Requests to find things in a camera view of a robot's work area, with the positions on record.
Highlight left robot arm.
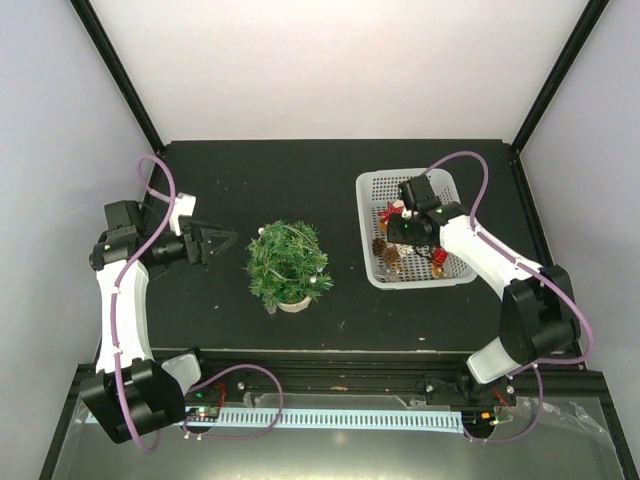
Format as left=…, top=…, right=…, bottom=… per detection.
left=80, top=194, right=237, bottom=444

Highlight black frame post right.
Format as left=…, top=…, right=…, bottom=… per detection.
left=511, top=0, right=610, bottom=155

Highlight white perforated plastic basket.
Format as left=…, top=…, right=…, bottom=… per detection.
left=356, top=168, right=477, bottom=290

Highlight red star tree topper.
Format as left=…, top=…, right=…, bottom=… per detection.
left=377, top=201, right=404, bottom=225

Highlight brown pine cone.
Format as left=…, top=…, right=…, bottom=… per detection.
left=381, top=246, right=402, bottom=271
left=371, top=238, right=388, bottom=257

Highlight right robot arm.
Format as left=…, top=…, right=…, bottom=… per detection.
left=387, top=175, right=581, bottom=403

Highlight red gift box ornament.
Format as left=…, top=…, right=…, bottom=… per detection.
left=431, top=247, right=448, bottom=267

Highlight small green christmas tree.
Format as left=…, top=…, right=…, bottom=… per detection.
left=244, top=221, right=335, bottom=311

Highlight black frame post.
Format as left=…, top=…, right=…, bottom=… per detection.
left=511, top=0, right=610, bottom=155
left=70, top=0, right=165, bottom=153

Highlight white tree pot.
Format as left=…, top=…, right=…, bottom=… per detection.
left=278, top=296, right=312, bottom=313

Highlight light blue cable duct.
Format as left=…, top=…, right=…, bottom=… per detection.
left=186, top=406, right=464, bottom=434

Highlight black frame post left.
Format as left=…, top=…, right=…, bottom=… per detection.
left=70, top=0, right=165, bottom=153

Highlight white snowflake ornament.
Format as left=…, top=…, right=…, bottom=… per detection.
left=395, top=244, right=414, bottom=258

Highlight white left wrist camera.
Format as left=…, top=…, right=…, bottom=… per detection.
left=169, top=192, right=196, bottom=236

